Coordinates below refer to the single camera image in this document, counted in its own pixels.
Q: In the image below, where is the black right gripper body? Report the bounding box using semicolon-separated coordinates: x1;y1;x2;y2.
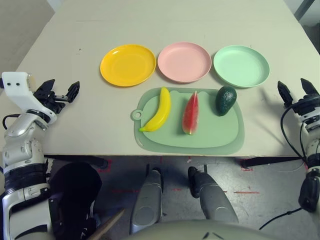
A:
289;94;320;131

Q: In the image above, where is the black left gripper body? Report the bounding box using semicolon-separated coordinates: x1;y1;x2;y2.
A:
32;88;70;117

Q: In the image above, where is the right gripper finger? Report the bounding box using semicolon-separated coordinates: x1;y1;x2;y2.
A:
277;80;294;109
299;78;320;97

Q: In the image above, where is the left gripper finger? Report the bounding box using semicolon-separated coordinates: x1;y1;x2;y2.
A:
65;80;81;104
36;79;56;97

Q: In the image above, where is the dark green toy avocado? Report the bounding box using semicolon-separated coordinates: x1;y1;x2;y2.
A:
215;86;238;117

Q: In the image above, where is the yellow toy banana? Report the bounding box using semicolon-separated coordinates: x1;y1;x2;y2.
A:
138;86;172;133

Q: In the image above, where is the toy watermelon slice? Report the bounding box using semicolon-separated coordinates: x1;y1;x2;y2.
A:
181;90;200;136

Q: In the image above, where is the mint green plastic plate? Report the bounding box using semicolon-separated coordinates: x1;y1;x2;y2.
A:
213;44;271;89

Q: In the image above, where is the yellow plastic plate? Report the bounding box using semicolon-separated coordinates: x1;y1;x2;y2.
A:
99;43;157;88

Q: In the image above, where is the green cutting board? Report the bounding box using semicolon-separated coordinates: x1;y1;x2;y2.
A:
130;87;245;155

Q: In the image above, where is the pink plastic plate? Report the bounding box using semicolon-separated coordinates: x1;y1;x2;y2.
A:
157;41;212;84

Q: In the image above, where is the grey robot right leg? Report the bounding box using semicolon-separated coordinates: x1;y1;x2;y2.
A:
187;166;240;225

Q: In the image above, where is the grey robot leg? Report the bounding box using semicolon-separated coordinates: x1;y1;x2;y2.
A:
129;163;165;236
187;166;240;225

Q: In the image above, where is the grey robot left leg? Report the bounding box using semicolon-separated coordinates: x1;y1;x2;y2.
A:
129;163;165;236

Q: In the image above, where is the wooden stick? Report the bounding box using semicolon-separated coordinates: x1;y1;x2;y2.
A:
88;208;126;240

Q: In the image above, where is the light grey robot torso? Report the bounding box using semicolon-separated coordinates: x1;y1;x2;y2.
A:
129;219;261;240

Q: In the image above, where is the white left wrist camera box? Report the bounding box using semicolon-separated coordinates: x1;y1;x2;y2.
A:
1;71;58;125

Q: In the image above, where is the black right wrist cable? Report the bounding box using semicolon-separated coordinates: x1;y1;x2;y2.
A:
279;102;311;166

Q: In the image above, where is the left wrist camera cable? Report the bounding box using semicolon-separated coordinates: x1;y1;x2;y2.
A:
1;114;21;131

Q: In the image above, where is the black floor cable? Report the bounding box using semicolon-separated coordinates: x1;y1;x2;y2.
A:
258;206;305;231

